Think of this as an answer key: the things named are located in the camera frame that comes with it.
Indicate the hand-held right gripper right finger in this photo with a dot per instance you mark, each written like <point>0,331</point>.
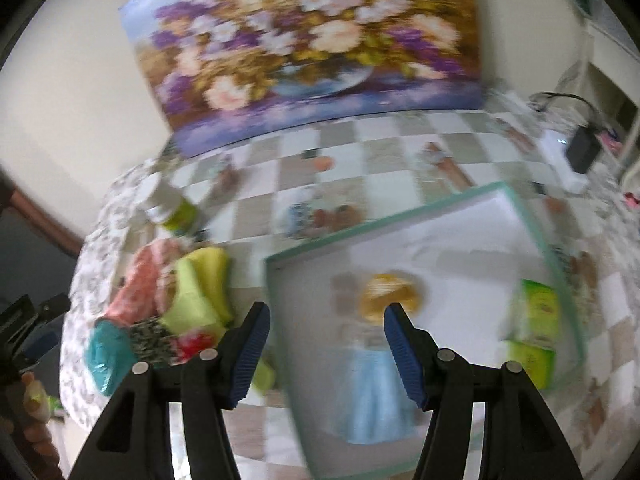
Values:
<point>407,360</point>

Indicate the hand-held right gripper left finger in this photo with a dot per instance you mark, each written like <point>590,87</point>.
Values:
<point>247,355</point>

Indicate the red white scrunchie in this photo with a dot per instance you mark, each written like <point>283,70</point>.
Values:
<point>195,345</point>

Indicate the lime green cloth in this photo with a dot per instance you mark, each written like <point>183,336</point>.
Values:
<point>187,310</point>

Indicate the yellow sponge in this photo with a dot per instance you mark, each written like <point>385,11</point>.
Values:
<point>210,275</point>

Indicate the leopard print scrunchie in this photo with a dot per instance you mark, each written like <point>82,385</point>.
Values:
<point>150,340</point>

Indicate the pink white knitted cloth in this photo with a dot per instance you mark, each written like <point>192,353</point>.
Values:
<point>140,280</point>

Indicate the white box with teal rim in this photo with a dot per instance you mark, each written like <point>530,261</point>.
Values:
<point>450,240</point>

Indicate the person's left hand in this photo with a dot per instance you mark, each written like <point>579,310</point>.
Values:
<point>37,400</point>

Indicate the grey floral table cover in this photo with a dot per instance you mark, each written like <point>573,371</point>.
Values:
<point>95,260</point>

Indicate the dark cabinet with brown trim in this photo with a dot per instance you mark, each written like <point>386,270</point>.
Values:
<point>45,220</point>

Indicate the green carton box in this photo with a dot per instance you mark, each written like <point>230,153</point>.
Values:
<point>532,320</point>

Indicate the white bottle with green label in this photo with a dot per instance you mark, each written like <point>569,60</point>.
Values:
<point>175,212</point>

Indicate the checkered printed tablecloth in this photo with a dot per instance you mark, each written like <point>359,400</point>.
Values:
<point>390,150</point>

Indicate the white power strip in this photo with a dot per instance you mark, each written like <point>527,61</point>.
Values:
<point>555,155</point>

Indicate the black power adapter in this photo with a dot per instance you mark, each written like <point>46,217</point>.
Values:
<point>582,150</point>

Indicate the small pink object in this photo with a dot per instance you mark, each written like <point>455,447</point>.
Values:
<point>631,200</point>

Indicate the floral painting canvas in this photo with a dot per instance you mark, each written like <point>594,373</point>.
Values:
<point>300,35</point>

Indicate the white shelf unit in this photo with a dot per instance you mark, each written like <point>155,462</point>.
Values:
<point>607,60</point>

